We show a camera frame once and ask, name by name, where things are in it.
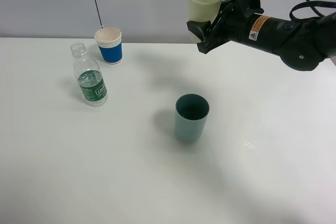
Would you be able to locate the pale yellow plastic cup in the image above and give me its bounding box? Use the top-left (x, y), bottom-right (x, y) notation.
top-left (186, 0), bottom-right (225, 44)

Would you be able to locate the blue white paper cup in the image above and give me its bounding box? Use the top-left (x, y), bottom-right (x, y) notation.
top-left (94, 28), bottom-right (122, 65)

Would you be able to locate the clear water bottle green label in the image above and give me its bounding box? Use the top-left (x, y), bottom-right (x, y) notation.
top-left (70, 42), bottom-right (108, 106)

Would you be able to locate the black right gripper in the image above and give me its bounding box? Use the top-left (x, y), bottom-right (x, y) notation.
top-left (186, 0), bottom-right (274, 54)

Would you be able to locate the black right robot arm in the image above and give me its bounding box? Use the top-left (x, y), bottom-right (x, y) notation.
top-left (187, 0), bottom-right (335, 71)

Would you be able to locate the teal blue plastic cup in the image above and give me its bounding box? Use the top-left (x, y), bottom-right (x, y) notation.
top-left (174, 94), bottom-right (210, 143)

